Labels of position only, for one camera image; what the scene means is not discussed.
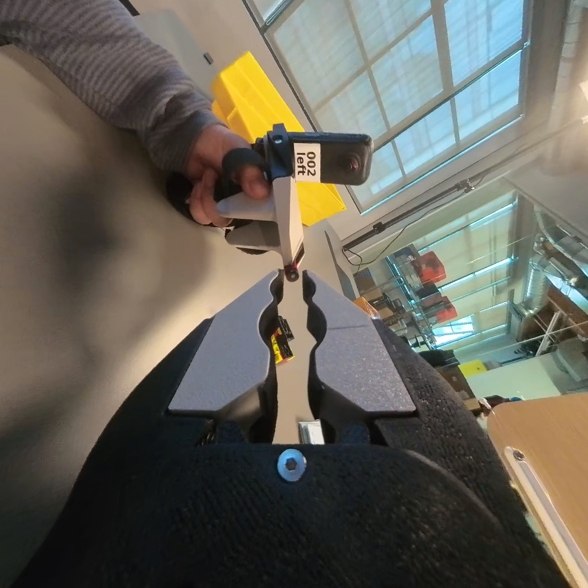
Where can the metal storage shelf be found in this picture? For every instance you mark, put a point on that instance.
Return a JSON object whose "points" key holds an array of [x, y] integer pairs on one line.
{"points": [[427, 294]]}

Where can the person's left hand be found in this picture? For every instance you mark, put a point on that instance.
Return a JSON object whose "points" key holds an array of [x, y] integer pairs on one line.
{"points": [[206, 156]]}

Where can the stack of cardboard boxes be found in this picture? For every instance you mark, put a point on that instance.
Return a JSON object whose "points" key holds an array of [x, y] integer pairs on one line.
{"points": [[454, 386]]}

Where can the red yellow black brick assembly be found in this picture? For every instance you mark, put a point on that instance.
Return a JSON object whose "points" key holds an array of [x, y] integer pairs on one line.
{"points": [[282, 342]]}

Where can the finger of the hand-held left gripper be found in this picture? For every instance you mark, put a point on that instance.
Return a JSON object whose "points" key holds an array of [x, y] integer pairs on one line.
{"points": [[252, 236], [289, 220]]}

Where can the open instruction booklet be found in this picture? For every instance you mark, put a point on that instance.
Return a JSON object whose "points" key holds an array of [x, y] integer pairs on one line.
{"points": [[311, 432]]}

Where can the wooden book stand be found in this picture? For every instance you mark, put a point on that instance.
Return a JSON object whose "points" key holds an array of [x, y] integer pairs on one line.
{"points": [[542, 459]]}

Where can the person's left forearm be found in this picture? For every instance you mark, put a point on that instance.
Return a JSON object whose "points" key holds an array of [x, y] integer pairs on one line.
{"points": [[115, 69]]}

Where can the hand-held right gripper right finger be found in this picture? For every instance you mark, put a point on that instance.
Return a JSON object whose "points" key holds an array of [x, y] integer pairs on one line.
{"points": [[358, 367]]}

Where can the small red toy pin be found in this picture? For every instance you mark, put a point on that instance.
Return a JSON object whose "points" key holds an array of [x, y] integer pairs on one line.
{"points": [[292, 273]]}

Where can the black light stand pole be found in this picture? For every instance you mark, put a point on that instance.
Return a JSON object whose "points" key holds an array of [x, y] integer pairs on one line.
{"points": [[459, 188]]}

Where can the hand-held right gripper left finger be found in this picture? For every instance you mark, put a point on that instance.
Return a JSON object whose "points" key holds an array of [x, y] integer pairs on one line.
{"points": [[229, 363]]}

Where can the yellow plastic bin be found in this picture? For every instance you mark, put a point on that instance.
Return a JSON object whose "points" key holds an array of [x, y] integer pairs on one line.
{"points": [[257, 92]]}

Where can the colourful toy set box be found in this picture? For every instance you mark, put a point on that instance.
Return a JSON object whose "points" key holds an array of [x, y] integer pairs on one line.
{"points": [[365, 307]]}

